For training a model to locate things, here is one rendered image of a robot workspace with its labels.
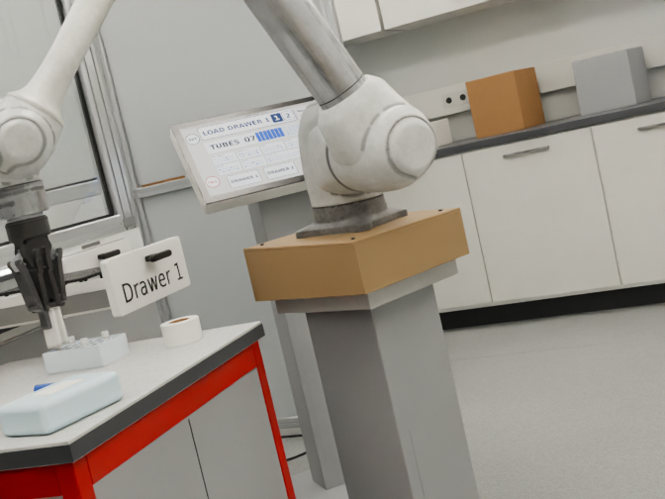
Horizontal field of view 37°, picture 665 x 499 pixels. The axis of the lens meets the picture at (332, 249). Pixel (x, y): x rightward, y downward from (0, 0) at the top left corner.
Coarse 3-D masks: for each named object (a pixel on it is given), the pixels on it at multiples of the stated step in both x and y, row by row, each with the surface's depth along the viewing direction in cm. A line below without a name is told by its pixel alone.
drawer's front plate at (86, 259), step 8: (120, 240) 248; (128, 240) 251; (96, 248) 238; (104, 248) 241; (112, 248) 244; (120, 248) 247; (128, 248) 251; (72, 256) 228; (80, 256) 231; (88, 256) 234; (96, 256) 237; (64, 264) 225; (72, 264) 228; (80, 264) 231; (88, 264) 234; (96, 264) 237; (64, 272) 226
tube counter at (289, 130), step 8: (272, 128) 290; (280, 128) 290; (288, 128) 291; (296, 128) 291; (248, 136) 286; (256, 136) 287; (264, 136) 287; (272, 136) 288; (280, 136) 288; (288, 136) 289; (248, 144) 284
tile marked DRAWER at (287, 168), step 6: (288, 162) 282; (264, 168) 279; (270, 168) 280; (276, 168) 280; (282, 168) 280; (288, 168) 281; (294, 168) 281; (270, 174) 278; (276, 174) 279; (282, 174) 279; (288, 174) 279
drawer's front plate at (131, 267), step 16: (176, 240) 210; (128, 256) 192; (176, 256) 209; (112, 272) 186; (128, 272) 191; (144, 272) 196; (160, 272) 202; (176, 272) 208; (112, 288) 185; (128, 288) 190; (144, 288) 195; (160, 288) 201; (176, 288) 207; (112, 304) 186; (128, 304) 189; (144, 304) 194
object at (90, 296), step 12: (96, 276) 216; (72, 288) 190; (84, 288) 189; (96, 288) 188; (0, 300) 196; (12, 300) 195; (72, 300) 190; (84, 300) 190; (96, 300) 189; (108, 300) 188; (0, 312) 197; (12, 312) 196; (24, 312) 195; (72, 312) 191; (84, 312) 190; (0, 324) 197; (12, 324) 196; (24, 324) 196
